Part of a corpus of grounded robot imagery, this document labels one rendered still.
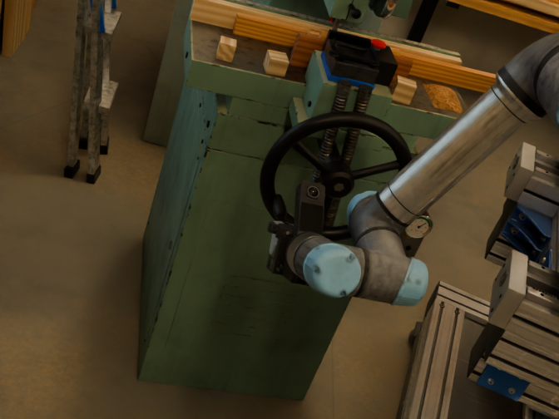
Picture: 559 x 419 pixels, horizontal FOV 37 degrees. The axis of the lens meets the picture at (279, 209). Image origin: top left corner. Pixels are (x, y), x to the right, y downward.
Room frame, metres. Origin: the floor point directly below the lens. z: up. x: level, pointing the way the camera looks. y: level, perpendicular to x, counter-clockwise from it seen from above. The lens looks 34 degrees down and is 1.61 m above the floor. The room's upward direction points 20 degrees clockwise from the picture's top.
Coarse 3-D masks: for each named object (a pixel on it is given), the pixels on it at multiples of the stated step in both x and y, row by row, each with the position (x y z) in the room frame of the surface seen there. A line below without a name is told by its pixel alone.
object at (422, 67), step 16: (240, 16) 1.62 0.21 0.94; (240, 32) 1.61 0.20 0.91; (256, 32) 1.62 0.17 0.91; (272, 32) 1.63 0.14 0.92; (288, 32) 1.64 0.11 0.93; (304, 32) 1.65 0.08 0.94; (416, 64) 1.73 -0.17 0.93; (432, 64) 1.74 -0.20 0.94; (448, 64) 1.77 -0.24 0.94; (432, 80) 1.75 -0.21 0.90; (448, 80) 1.76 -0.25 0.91; (464, 80) 1.77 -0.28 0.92; (480, 80) 1.78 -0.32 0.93
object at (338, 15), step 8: (328, 0) 1.67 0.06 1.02; (336, 0) 1.62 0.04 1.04; (344, 0) 1.63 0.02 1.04; (352, 0) 1.63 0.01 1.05; (360, 0) 1.64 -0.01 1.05; (368, 0) 1.64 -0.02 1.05; (328, 8) 1.65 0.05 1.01; (336, 8) 1.63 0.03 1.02; (344, 8) 1.63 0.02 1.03; (360, 8) 1.64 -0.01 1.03; (336, 16) 1.63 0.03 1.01; (344, 16) 1.63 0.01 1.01
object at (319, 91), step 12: (312, 60) 1.53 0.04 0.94; (312, 72) 1.50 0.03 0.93; (324, 72) 1.46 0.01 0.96; (312, 84) 1.47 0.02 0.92; (324, 84) 1.42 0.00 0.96; (336, 84) 1.43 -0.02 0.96; (312, 96) 1.45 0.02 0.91; (324, 96) 1.42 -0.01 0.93; (372, 96) 1.44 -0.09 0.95; (384, 96) 1.45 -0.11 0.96; (312, 108) 1.42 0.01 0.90; (324, 108) 1.42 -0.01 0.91; (348, 108) 1.43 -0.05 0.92; (372, 108) 1.45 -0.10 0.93; (384, 108) 1.45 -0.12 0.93; (360, 132) 1.45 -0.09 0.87
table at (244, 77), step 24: (192, 24) 1.58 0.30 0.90; (192, 48) 1.48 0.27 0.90; (216, 48) 1.52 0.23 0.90; (240, 48) 1.56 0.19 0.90; (264, 48) 1.59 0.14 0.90; (288, 48) 1.64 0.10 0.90; (192, 72) 1.44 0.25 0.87; (216, 72) 1.45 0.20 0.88; (240, 72) 1.46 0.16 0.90; (264, 72) 1.49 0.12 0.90; (288, 72) 1.53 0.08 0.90; (240, 96) 1.47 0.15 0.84; (264, 96) 1.48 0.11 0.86; (288, 96) 1.50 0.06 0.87; (384, 120) 1.56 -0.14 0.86; (408, 120) 1.58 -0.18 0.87; (432, 120) 1.59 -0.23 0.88; (360, 144) 1.45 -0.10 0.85
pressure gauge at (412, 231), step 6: (420, 216) 1.54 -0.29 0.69; (426, 216) 1.55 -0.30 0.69; (414, 222) 1.54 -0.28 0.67; (420, 222) 1.55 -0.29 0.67; (426, 222) 1.55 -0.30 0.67; (432, 222) 1.55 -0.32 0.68; (408, 228) 1.54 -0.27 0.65; (414, 228) 1.54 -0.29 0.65; (420, 228) 1.55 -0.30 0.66; (426, 228) 1.55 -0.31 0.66; (432, 228) 1.55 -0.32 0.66; (408, 234) 1.54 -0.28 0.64; (414, 234) 1.55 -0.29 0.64; (420, 234) 1.55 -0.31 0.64; (426, 234) 1.55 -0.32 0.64
